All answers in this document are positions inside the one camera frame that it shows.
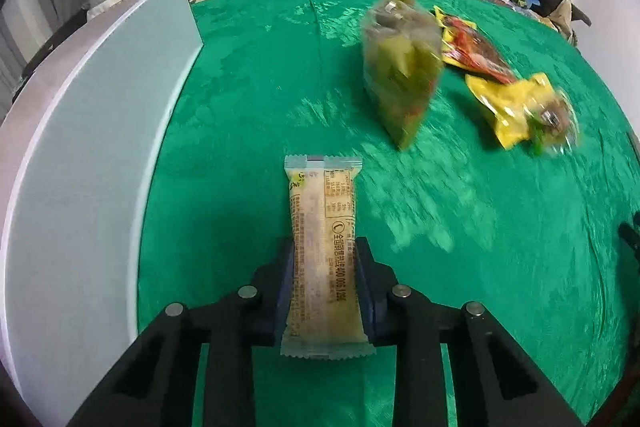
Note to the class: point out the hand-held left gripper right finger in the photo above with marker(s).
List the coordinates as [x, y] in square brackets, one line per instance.
[364, 287]

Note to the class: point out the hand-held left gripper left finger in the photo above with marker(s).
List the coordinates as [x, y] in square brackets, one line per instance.
[286, 292]

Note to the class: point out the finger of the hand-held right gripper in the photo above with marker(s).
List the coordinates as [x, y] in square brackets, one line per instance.
[630, 237]

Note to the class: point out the beige snack bar packet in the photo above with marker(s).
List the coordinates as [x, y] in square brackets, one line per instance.
[322, 227]

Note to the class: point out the white storage box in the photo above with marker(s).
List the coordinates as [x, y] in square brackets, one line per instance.
[100, 157]

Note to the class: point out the red and yellow snack packet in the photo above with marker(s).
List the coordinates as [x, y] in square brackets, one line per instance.
[475, 49]

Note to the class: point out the yellow sausage snack packet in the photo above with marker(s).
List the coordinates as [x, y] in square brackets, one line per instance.
[510, 109]

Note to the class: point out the green pickle snack bag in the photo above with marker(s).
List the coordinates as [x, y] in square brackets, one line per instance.
[400, 72]

